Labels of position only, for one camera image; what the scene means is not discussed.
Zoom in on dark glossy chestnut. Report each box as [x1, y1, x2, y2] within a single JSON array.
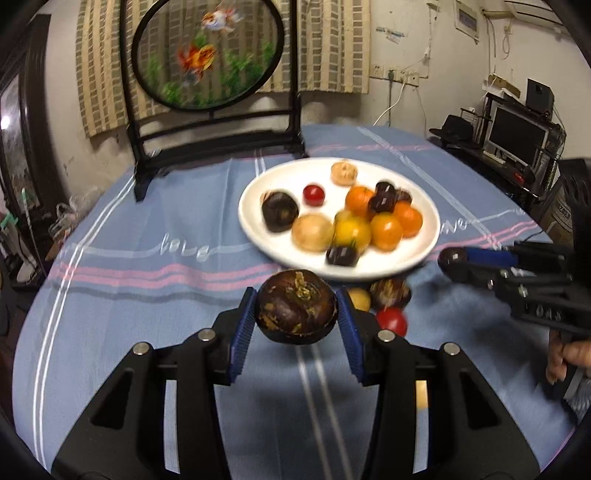
[[368, 194, 397, 214], [325, 245, 360, 267], [376, 180, 397, 195], [438, 247, 468, 274]]

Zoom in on rough brown water chestnut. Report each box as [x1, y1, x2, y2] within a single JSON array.
[[370, 278, 412, 310]]

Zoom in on mandarin orange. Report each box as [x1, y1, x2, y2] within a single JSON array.
[[345, 185, 375, 221], [394, 201, 423, 238]]

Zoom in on large red tomato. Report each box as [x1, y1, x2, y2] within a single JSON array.
[[376, 307, 408, 337]]

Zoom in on orange yellow tomato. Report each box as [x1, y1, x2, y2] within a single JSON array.
[[370, 212, 404, 252]]

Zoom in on dark water chestnut top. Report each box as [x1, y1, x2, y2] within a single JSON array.
[[396, 189, 413, 204]]

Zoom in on small longan fruit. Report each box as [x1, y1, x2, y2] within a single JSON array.
[[348, 288, 372, 312], [335, 209, 353, 224]]

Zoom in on green yellow tomato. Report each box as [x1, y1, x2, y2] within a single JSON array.
[[332, 217, 372, 254]]

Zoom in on large tan round fruit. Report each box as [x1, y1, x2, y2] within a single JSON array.
[[290, 213, 335, 253]]

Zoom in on small red cherry tomato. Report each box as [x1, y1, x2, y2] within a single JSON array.
[[303, 184, 325, 207]]

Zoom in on grey knit sleeve forearm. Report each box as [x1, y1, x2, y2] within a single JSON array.
[[564, 369, 591, 423]]

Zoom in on person's right hand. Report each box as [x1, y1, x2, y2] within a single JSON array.
[[546, 330, 591, 385]]

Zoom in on computer monitor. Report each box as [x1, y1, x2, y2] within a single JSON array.
[[486, 105, 548, 168]]

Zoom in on black hat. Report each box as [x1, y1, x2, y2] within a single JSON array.
[[429, 115, 479, 149]]

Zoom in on black speaker box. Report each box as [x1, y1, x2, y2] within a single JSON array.
[[526, 78, 555, 118]]

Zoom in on blue striped tablecloth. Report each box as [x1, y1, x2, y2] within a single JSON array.
[[12, 125, 575, 479]]

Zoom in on white oval plate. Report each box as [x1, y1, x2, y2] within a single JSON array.
[[238, 157, 441, 281]]

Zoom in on dark wooden framed mirror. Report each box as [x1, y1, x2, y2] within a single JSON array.
[[1, 14, 66, 218]]

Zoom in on beige checked curtain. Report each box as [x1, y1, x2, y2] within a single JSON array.
[[75, 1, 370, 137]]

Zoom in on goldfish round screen ornament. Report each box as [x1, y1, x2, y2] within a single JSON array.
[[118, 1, 308, 202]]

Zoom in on white power cable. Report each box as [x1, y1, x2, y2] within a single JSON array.
[[372, 4, 440, 128]]

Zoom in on wall power strip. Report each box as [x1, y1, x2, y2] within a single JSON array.
[[370, 64, 421, 88]]

